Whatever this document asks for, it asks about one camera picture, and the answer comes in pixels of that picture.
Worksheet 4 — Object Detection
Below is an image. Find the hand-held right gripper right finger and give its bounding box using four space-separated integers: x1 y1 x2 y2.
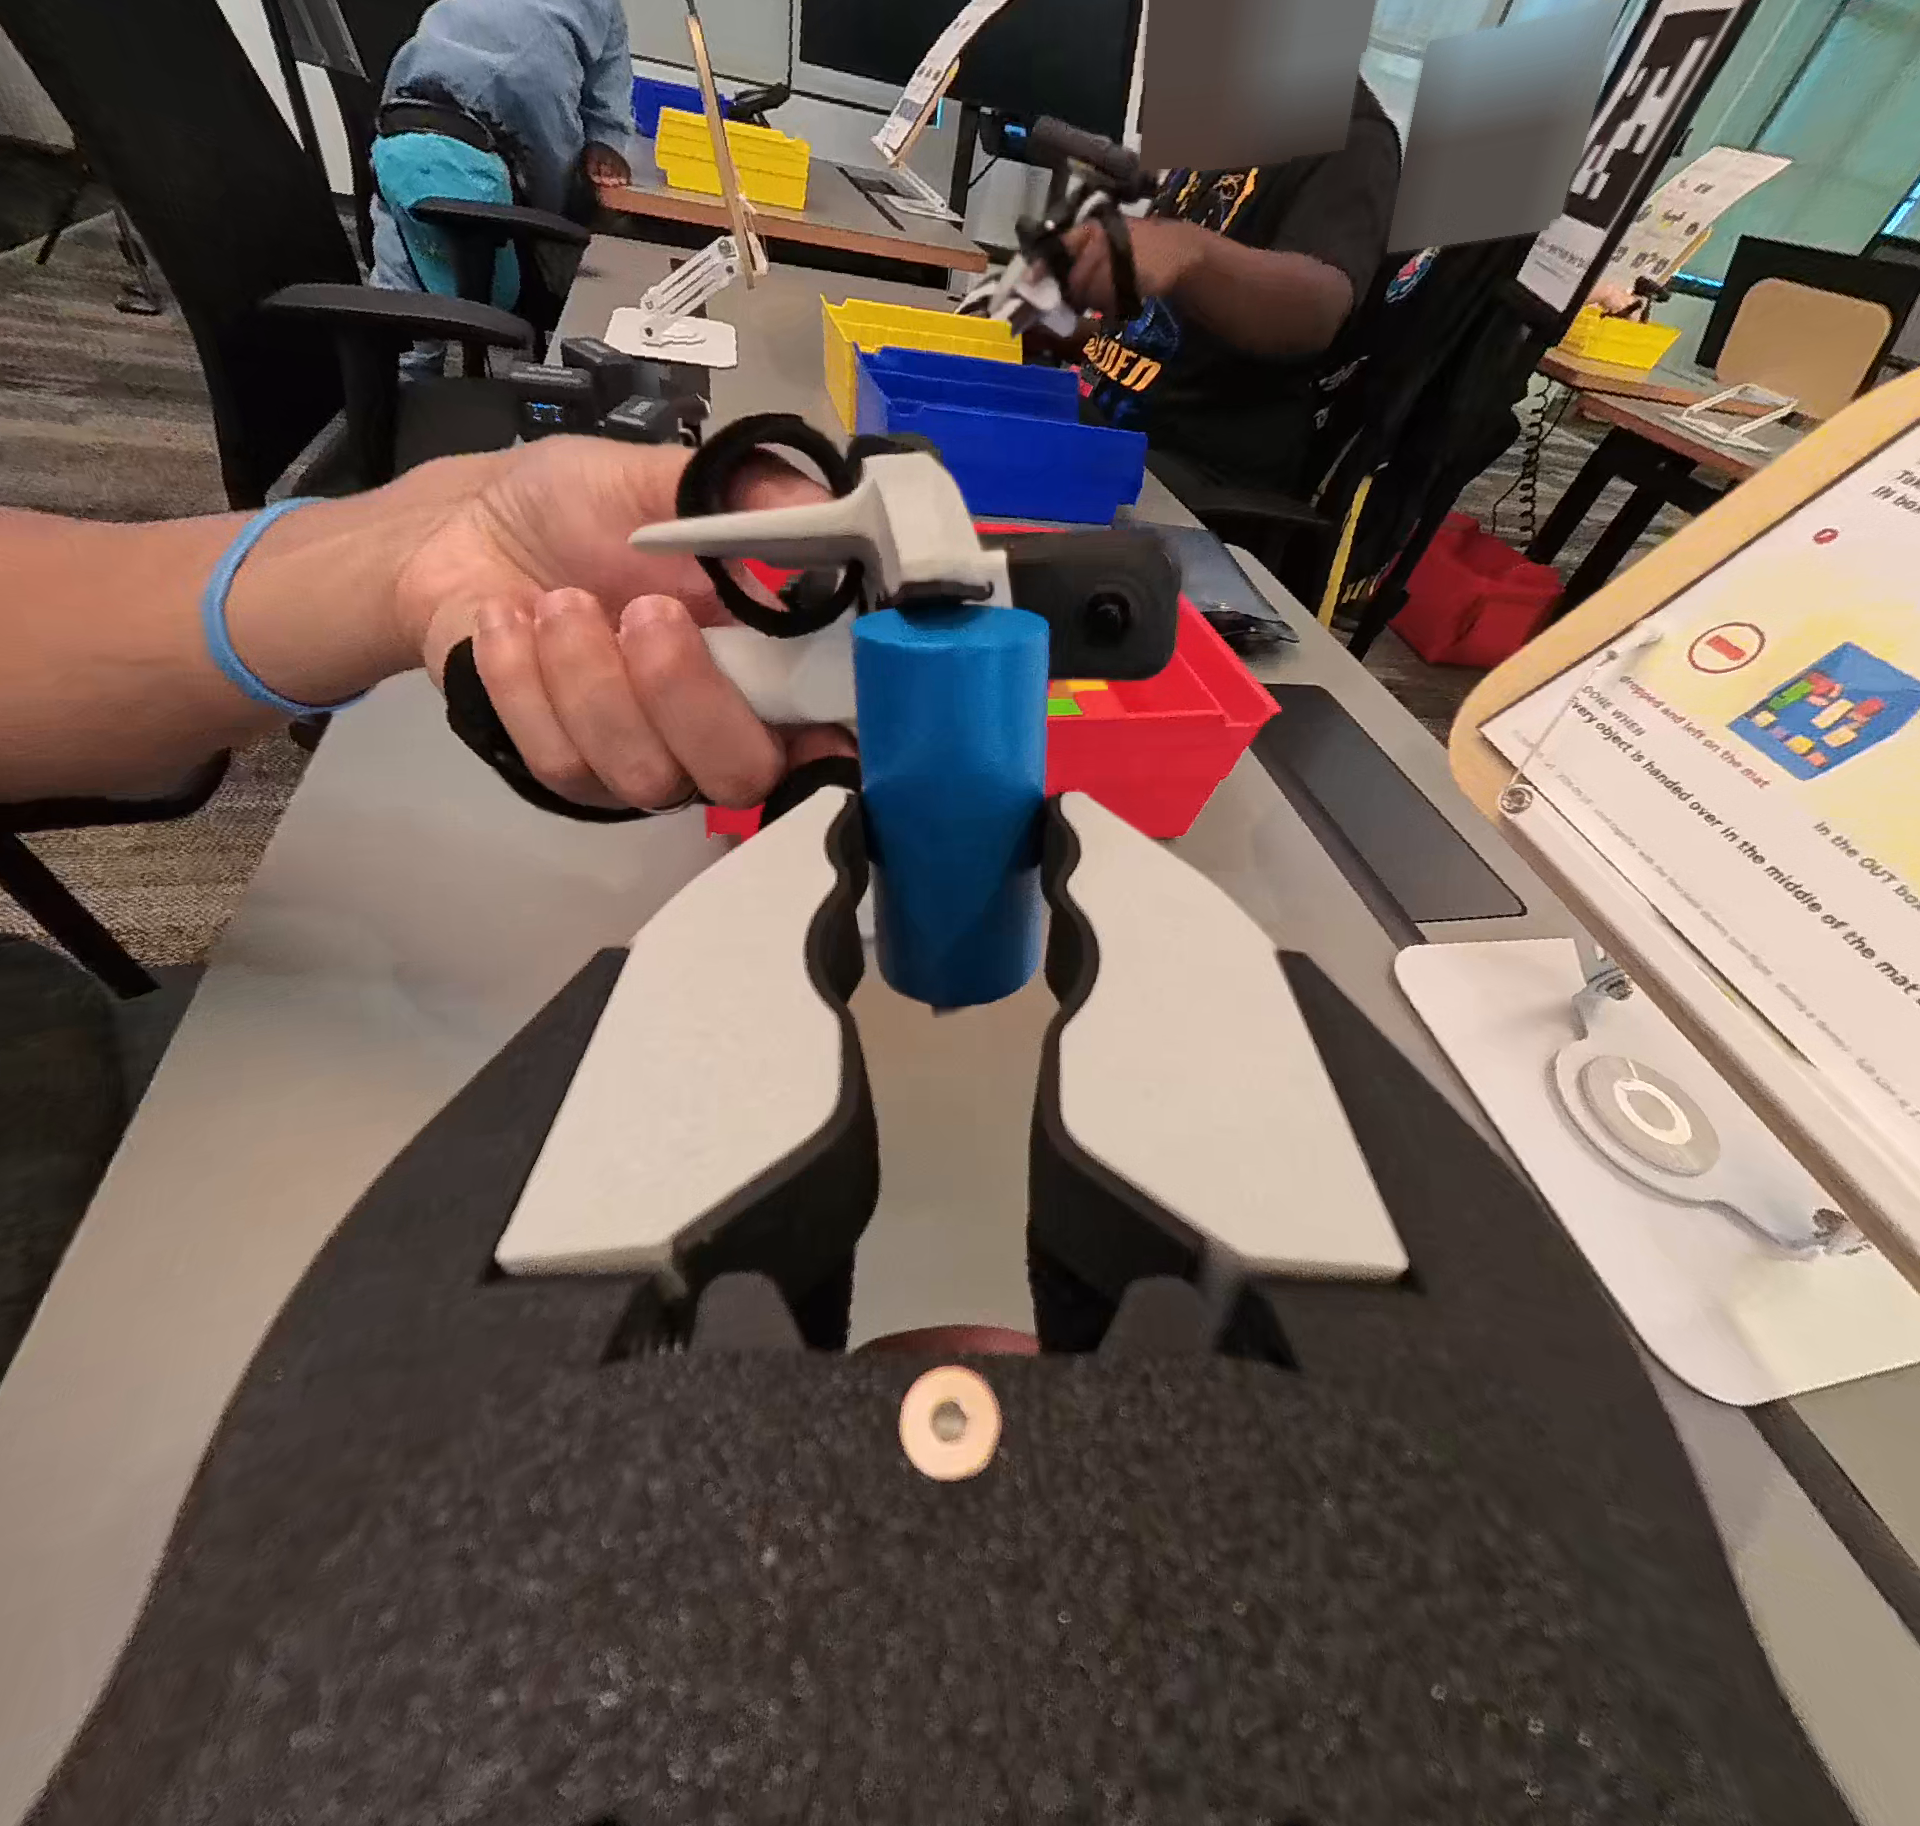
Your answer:
1032 794 1412 1288

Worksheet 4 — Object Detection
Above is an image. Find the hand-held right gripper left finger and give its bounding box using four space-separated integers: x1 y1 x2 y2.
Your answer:
495 794 878 1288

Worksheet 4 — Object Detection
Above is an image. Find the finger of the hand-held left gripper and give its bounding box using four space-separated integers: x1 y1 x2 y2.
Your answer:
851 456 1014 620
706 632 867 730

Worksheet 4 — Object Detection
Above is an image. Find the red plastic bin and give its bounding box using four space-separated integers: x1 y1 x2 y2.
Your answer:
706 524 1279 844

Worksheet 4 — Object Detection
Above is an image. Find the blue wooden cylinder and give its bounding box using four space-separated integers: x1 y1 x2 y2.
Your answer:
853 601 1055 1010

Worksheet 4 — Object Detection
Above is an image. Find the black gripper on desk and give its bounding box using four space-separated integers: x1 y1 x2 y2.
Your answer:
491 333 716 450

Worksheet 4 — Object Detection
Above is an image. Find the person's left hand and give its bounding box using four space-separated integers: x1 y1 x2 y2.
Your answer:
391 438 875 815

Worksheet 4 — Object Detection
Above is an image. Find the blue plastic bin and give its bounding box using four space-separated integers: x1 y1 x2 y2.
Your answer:
853 348 1151 526
629 76 739 142

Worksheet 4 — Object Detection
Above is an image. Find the yellow plastic bin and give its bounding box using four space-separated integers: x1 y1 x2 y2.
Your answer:
822 294 1025 436
651 108 814 211

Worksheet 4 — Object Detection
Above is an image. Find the white stand with wooden stick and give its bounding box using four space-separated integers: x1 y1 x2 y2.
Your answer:
606 18 773 376

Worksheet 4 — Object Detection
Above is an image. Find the red bag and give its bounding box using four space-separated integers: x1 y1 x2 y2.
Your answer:
1394 510 1571 671

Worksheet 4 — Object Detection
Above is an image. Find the black monitor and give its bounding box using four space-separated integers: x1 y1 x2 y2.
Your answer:
794 0 1159 142

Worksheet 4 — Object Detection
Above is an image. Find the blue wristband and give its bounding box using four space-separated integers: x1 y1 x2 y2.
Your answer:
201 498 384 721

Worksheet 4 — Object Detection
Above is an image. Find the clipboard with instruction sheet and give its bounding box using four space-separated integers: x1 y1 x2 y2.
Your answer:
1447 368 1920 1295

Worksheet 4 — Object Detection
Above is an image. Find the small yellow box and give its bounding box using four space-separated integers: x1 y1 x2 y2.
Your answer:
1559 307 1685 382

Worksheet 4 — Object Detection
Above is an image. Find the tan chair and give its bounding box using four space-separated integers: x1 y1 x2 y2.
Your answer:
1706 279 1899 424

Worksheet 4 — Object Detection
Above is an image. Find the printed marker board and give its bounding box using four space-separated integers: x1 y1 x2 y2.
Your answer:
1513 0 1820 319

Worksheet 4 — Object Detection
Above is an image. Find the black office chair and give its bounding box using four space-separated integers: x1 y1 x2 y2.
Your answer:
0 0 537 509

